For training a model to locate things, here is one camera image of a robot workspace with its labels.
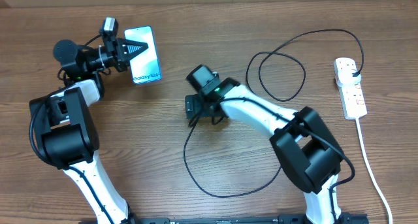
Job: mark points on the white power strip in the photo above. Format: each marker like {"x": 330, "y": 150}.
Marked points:
{"x": 352, "y": 97}

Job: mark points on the white charger plug adapter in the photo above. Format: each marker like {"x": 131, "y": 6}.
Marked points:
{"x": 347, "y": 77}

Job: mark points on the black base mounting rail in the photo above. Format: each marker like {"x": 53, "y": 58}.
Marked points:
{"x": 345, "y": 218}

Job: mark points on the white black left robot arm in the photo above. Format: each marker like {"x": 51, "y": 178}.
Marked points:
{"x": 62, "y": 132}

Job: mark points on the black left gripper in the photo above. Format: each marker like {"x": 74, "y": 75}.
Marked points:
{"x": 121, "y": 57}

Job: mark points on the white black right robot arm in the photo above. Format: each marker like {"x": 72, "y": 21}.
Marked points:
{"x": 307, "y": 151}

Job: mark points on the blue Galaxy smartphone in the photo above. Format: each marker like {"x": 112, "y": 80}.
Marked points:
{"x": 145, "y": 66}

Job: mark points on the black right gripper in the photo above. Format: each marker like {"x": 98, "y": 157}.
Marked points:
{"x": 198, "y": 107}

